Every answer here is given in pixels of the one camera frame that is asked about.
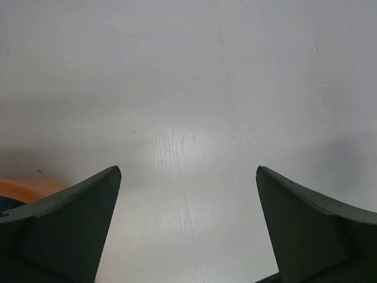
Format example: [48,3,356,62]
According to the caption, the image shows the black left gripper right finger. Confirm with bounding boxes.
[256,166,376,282]

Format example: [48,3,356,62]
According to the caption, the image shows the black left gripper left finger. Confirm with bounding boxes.
[1,166,121,282]

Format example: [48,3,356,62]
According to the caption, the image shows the orange plastic basket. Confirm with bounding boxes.
[0,177,68,204]

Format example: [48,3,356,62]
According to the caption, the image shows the dark navy shirt in basket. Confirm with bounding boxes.
[0,196,25,218]

